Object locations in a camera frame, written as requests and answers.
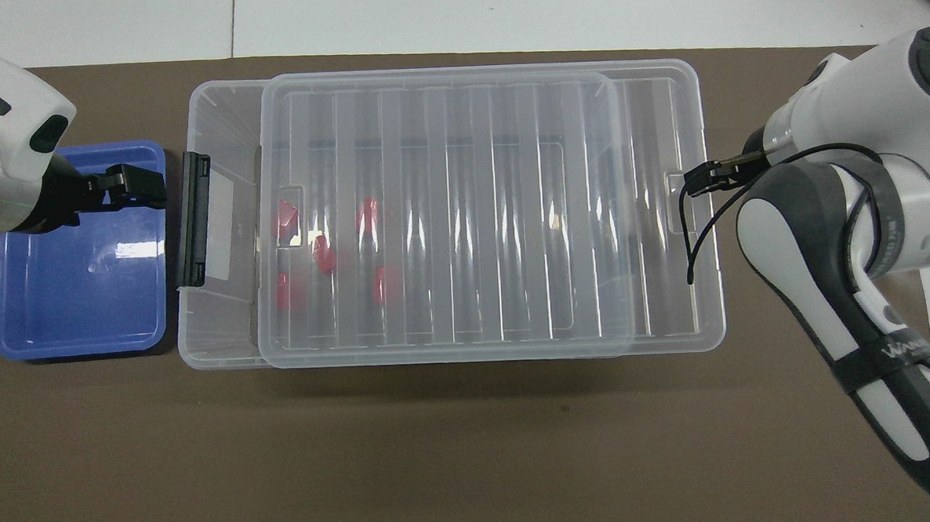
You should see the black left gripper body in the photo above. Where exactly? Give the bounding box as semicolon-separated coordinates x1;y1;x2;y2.
9;150;119;234

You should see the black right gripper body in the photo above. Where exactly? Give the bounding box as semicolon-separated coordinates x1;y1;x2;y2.
734;126;768;176

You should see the clear ribbed plastic lid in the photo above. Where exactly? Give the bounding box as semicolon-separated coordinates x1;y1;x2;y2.
246;56;727;373

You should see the black box latch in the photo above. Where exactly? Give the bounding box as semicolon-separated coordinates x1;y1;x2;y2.
172;150;217;290

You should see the blue plastic tray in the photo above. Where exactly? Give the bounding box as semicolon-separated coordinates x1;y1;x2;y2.
0;140;176;364

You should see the clear plastic storage box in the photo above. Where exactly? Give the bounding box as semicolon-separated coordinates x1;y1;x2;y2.
165;62;636;374

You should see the brown table mat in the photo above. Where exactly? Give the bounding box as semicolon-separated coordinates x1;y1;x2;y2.
0;27;930;522

